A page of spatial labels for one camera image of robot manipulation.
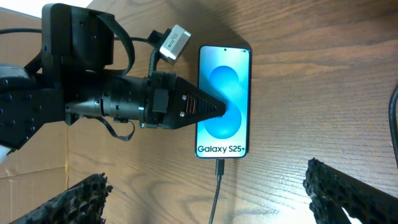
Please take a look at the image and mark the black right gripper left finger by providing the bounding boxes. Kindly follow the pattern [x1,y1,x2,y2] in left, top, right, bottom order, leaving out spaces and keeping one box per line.
[13,173,113,224]

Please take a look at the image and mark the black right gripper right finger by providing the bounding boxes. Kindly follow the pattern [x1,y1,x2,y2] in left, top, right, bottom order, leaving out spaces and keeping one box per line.
[303,158,397,223]

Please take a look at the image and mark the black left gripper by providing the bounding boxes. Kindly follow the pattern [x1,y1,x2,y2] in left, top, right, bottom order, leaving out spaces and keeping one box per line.
[144,71,226,129]

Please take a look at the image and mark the blue Galaxy smartphone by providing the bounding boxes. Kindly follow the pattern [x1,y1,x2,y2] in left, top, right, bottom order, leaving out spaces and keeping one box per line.
[195,45,252,159]

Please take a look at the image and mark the black USB charging cable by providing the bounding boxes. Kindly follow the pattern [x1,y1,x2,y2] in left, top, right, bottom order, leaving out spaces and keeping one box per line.
[208,158,226,224]

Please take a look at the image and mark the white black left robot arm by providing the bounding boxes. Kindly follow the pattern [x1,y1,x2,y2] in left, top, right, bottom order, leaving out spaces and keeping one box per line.
[1,3,226,156]

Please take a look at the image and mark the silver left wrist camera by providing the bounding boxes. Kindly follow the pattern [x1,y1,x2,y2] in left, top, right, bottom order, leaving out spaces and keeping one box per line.
[159,24,191,64]

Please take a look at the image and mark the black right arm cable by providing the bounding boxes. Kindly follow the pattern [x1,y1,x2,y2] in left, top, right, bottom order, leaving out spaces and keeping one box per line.
[388,83,398,169]

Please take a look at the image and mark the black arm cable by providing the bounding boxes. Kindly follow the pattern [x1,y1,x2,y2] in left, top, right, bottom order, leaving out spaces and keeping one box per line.
[388,83,398,169]
[0,27,156,44]

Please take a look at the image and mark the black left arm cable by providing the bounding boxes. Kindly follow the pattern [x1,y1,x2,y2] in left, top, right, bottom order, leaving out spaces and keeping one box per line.
[0,27,156,44]

